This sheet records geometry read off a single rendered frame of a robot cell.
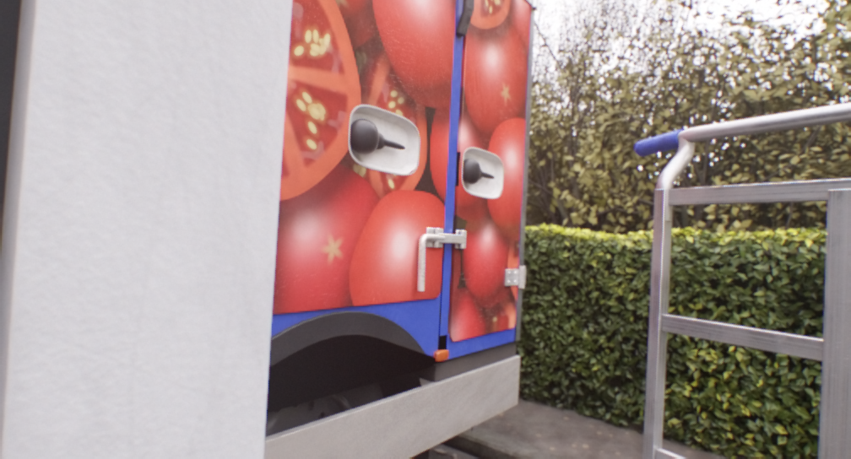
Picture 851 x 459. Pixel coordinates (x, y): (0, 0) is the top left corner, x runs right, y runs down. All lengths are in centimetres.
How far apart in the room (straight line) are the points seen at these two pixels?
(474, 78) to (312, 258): 93
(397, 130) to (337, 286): 50
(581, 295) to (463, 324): 115
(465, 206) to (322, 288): 67
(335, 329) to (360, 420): 29
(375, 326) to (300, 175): 47
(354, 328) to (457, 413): 64
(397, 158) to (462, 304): 57
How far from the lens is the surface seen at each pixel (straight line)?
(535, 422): 265
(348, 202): 123
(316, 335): 120
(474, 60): 178
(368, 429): 143
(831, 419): 93
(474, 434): 246
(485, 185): 182
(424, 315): 152
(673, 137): 111
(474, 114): 173
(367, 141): 126
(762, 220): 469
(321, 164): 118
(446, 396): 170
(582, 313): 272
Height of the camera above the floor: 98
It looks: 2 degrees up
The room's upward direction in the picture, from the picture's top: 3 degrees clockwise
